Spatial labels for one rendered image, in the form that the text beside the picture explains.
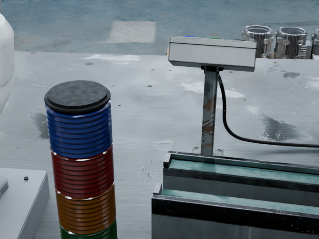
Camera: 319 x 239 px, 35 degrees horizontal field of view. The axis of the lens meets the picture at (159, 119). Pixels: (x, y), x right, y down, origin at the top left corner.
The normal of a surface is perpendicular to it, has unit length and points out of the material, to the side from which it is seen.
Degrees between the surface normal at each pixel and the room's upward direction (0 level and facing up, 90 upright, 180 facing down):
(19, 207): 2
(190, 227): 90
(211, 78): 90
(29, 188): 2
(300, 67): 0
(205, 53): 60
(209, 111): 90
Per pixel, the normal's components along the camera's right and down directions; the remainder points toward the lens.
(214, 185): -0.19, 0.47
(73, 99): 0.00, -0.88
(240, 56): -0.16, -0.03
